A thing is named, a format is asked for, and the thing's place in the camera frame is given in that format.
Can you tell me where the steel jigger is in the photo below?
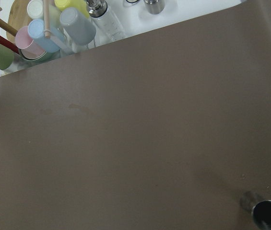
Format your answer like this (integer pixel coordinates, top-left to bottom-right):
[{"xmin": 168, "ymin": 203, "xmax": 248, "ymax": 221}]
[{"xmin": 239, "ymin": 191, "xmax": 271, "ymax": 230}]

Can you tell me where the clear pump bottle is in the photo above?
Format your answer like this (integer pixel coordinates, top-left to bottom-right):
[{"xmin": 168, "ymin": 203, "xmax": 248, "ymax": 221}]
[{"xmin": 86, "ymin": 0, "xmax": 127, "ymax": 42}]

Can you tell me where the grey plastic cup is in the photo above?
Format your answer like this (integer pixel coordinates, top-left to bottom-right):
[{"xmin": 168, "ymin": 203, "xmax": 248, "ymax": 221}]
[{"xmin": 59, "ymin": 7, "xmax": 96, "ymax": 46}]

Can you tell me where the blue plastic cup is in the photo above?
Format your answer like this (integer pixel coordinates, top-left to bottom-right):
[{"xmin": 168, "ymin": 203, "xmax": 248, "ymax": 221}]
[{"xmin": 28, "ymin": 19, "xmax": 60, "ymax": 53}]

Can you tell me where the steel shaker cup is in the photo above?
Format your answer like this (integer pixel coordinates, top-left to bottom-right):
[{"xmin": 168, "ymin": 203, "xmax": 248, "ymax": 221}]
[{"xmin": 143, "ymin": 0, "xmax": 165, "ymax": 14}]

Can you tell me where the yellow plastic cup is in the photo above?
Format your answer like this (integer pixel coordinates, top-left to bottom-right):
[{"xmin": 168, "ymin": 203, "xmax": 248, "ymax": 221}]
[{"xmin": 54, "ymin": 0, "xmax": 90, "ymax": 18}]

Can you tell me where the pink plastic cup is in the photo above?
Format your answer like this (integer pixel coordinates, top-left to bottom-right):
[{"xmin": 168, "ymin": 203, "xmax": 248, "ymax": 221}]
[{"xmin": 15, "ymin": 26, "xmax": 45, "ymax": 59}]

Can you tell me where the cup rack with cups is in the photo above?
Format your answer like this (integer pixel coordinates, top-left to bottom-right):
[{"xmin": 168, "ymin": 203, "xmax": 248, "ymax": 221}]
[{"xmin": 0, "ymin": 0, "xmax": 96, "ymax": 72}]

